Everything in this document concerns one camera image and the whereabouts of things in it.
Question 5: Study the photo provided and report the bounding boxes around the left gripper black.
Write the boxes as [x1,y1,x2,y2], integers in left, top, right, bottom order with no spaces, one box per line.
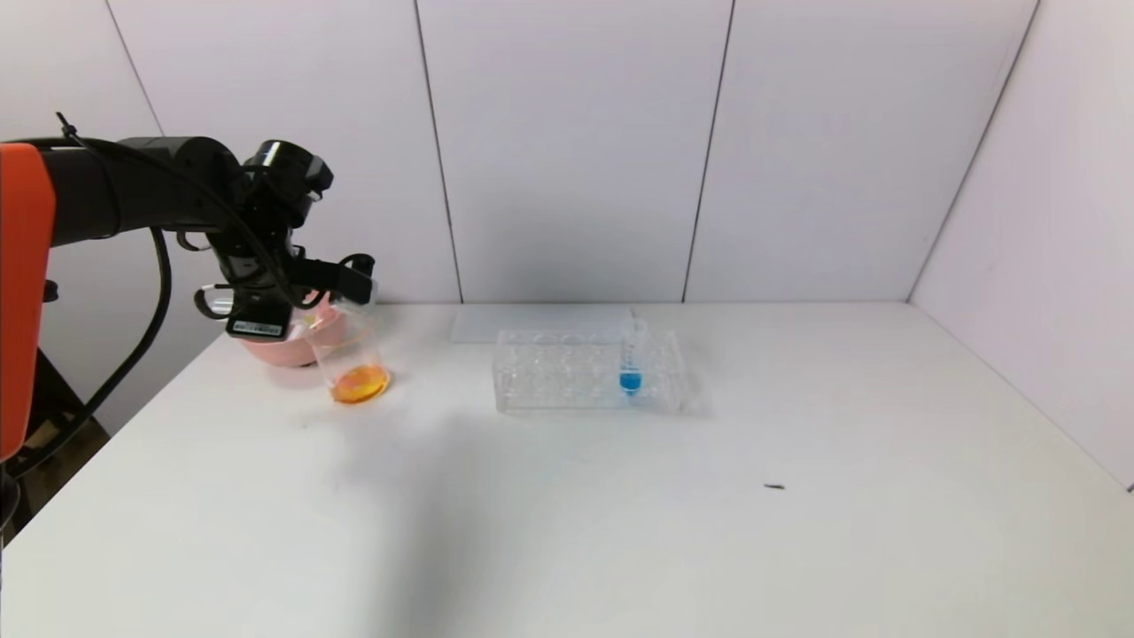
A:
[225,290,292,338]

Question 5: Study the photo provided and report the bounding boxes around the test tube with yellow pigment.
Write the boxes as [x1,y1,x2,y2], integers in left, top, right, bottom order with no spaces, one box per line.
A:
[306,297,377,333]

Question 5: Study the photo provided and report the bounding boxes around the clear glass beaker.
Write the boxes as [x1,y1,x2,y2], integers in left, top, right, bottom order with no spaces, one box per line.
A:
[305,306,391,407]

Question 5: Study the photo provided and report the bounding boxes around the clear plastic test tube rack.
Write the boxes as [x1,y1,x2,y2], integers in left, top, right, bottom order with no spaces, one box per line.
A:
[494,328,689,416]

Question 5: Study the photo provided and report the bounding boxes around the test tube with blue pigment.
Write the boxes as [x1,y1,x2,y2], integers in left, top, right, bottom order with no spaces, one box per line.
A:
[619,317,645,397]

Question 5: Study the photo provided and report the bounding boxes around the pink bowl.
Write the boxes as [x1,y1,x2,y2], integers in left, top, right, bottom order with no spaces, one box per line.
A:
[239,297,348,369]

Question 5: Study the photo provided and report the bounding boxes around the dark chair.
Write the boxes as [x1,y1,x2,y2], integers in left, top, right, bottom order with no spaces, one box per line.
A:
[13,350,112,515]

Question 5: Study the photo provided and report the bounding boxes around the white paper sheet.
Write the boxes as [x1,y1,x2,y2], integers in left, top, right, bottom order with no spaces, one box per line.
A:
[451,307,637,345]

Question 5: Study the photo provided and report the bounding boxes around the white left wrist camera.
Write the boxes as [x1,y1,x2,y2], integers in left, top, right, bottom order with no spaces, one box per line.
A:
[292,253,378,307]

